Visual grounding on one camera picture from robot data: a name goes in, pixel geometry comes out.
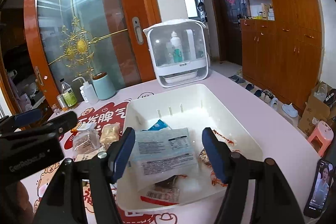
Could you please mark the wooden cabinet with shelves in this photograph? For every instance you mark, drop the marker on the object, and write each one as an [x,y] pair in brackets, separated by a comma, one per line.
[283,52]

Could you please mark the seaweed snack red-edged bag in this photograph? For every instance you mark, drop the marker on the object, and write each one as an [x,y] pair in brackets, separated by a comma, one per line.
[163,193]

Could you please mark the small glass jar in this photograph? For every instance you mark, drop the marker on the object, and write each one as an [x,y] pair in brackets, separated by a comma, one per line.
[56,109]

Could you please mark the white squeeze bottle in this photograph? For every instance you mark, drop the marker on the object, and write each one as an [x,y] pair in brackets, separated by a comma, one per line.
[87,91]

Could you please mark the black smartphone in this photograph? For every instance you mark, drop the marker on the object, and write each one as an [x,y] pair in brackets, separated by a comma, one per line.
[320,189]

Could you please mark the brown bread clear pack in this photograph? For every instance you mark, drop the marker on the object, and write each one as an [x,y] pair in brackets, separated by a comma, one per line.
[86,142]

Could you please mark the cardboard box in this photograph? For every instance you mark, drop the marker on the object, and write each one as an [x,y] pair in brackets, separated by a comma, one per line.
[315,111]

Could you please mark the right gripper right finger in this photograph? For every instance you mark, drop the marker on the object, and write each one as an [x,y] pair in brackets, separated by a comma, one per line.
[274,200]

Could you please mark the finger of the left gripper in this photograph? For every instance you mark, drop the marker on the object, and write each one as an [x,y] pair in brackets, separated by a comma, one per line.
[59,125]
[14,122]

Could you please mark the teal canister wooden lid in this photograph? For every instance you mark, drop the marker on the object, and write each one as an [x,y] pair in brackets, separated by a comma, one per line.
[103,86]

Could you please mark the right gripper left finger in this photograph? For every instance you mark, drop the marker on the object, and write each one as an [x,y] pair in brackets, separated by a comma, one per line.
[63,200]

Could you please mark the small metal can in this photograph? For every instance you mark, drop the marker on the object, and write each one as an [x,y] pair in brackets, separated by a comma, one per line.
[62,103]

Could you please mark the white light-blue snack bag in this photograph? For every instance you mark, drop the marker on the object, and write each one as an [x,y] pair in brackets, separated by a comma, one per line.
[159,155]

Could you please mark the white slipper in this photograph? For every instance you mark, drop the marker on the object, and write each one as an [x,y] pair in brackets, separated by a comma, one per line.
[289,110]

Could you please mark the glass sliding door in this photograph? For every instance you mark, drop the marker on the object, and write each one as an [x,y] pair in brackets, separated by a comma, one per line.
[71,38]

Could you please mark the blue foil snack packet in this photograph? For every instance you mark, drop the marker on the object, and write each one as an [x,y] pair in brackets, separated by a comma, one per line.
[159,125]

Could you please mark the nut cluster clear pack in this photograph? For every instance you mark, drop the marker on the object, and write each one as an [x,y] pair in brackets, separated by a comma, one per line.
[204,158]

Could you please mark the yellow rice cracker pack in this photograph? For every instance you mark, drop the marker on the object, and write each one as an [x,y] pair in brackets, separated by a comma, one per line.
[109,134]

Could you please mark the white cosmetic organizer case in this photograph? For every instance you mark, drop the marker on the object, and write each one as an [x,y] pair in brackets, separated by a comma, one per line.
[178,51]

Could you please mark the beige soda cracker pack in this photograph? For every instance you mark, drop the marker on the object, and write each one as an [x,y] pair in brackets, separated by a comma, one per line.
[84,157]

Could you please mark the blue slipper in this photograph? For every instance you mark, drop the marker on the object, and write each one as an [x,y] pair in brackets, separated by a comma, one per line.
[237,79]

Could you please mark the clear bottle green label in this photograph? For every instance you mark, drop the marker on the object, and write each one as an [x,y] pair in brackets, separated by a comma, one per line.
[68,94]

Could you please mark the pink plastic stool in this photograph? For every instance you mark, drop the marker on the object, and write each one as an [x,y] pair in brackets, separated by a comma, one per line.
[322,135]

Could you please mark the orange white small packet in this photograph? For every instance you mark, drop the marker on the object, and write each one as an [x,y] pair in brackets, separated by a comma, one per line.
[81,126]

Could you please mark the white plastic storage bin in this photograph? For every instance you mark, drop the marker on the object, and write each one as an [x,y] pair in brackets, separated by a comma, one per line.
[193,107]

